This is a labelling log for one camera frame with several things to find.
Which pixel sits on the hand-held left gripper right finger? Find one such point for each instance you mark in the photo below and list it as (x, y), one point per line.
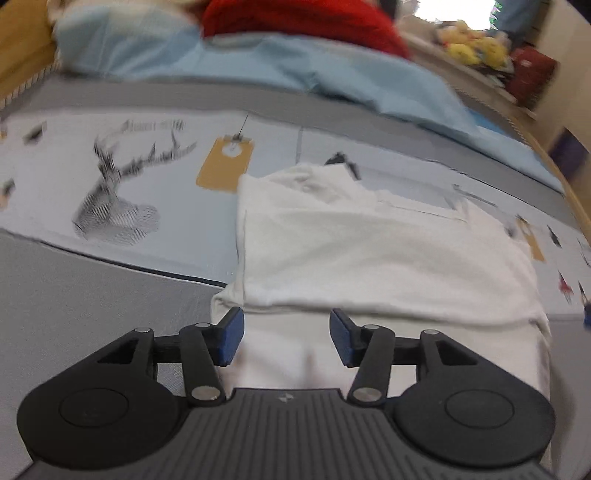
(340, 337)

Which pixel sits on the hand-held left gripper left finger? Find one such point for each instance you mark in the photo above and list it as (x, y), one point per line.
(232, 337)

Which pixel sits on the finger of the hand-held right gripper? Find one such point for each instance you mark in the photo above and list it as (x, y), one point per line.
(587, 314)

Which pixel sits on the white long-sleeved shirt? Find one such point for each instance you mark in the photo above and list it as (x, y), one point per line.
(369, 258)

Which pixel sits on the grey printed bed blanket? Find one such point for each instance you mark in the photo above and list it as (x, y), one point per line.
(92, 300)

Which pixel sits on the purple box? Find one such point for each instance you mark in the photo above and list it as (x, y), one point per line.
(572, 154)

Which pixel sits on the light blue duvet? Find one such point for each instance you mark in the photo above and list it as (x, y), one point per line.
(231, 60)

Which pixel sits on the yellow round plush toy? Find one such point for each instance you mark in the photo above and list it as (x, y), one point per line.
(491, 50)

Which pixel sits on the yellow bear plush toy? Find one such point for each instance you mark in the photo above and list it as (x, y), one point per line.
(457, 44)

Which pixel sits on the blue-grey curtain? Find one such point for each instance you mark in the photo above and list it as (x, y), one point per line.
(521, 16)

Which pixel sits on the red quilt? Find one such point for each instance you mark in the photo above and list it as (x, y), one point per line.
(300, 18)

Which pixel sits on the window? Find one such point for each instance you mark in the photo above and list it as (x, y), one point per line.
(452, 9)

